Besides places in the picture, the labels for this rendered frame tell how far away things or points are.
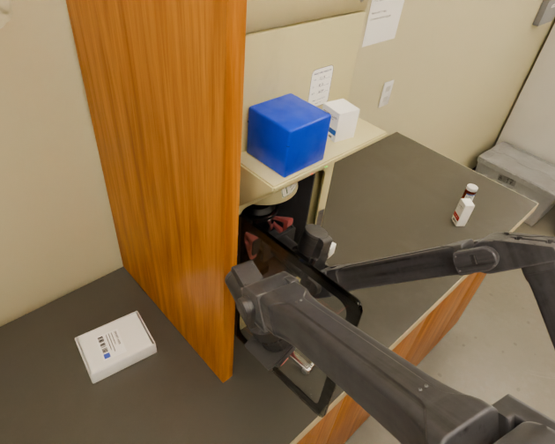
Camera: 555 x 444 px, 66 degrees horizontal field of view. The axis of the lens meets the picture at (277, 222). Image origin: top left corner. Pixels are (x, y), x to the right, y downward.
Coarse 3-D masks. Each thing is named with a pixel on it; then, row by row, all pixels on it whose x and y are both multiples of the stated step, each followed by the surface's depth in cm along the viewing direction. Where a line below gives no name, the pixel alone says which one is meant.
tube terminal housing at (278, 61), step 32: (256, 32) 65; (288, 32) 69; (320, 32) 74; (352, 32) 80; (256, 64) 68; (288, 64) 73; (320, 64) 79; (352, 64) 86; (256, 96) 72; (320, 192) 110
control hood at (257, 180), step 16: (368, 128) 88; (336, 144) 81; (352, 144) 82; (368, 144) 85; (240, 160) 74; (256, 160) 75; (320, 160) 77; (336, 160) 79; (240, 176) 75; (256, 176) 72; (272, 176) 72; (288, 176) 72; (304, 176) 74; (240, 192) 77; (256, 192) 74; (272, 192) 71
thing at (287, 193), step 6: (294, 186) 100; (276, 192) 96; (282, 192) 97; (288, 192) 98; (294, 192) 100; (264, 198) 96; (270, 198) 96; (276, 198) 97; (282, 198) 97; (288, 198) 99; (258, 204) 96; (264, 204) 96; (270, 204) 97
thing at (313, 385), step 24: (240, 216) 82; (240, 240) 86; (264, 240) 80; (264, 264) 83; (288, 264) 77; (312, 288) 75; (336, 288) 70; (336, 312) 73; (360, 312) 69; (240, 336) 106; (288, 360) 93; (288, 384) 98; (312, 384) 90; (336, 384) 84; (312, 408) 95
